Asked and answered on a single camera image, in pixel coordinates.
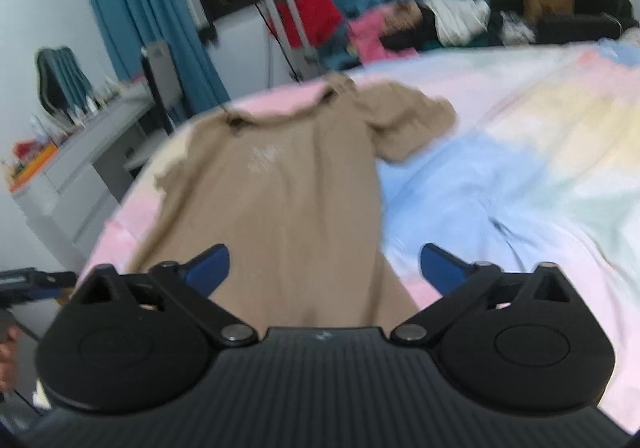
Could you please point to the red garment on stand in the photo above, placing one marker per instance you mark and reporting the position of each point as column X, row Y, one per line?
column 320, row 19

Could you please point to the pink clothes pile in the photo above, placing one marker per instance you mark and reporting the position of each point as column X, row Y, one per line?
column 364, row 35

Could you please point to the white garment on sofa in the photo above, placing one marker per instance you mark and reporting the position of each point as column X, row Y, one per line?
column 458, row 22

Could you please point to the pastel tie-dye bed cover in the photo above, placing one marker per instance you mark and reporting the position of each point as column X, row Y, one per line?
column 542, row 165

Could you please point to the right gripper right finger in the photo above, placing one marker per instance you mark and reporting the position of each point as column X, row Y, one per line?
column 444, row 271

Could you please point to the vanity mirror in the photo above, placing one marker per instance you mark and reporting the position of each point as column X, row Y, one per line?
column 63, row 88

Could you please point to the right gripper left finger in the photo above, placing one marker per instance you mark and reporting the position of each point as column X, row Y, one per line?
column 207, row 271

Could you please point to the black sofa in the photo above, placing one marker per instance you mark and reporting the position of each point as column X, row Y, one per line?
column 592, row 20

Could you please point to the black white chair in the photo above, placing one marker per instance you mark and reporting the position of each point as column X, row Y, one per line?
column 166, row 90

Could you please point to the white desk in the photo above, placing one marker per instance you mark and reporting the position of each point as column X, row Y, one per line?
column 67, row 203

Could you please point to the person's left hand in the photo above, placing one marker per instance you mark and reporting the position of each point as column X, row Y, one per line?
column 8, row 366

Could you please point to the tan t-shirt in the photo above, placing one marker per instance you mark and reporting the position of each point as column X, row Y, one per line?
column 296, row 200

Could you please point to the blue curtain left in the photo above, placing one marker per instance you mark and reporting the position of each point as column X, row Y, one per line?
column 127, row 26

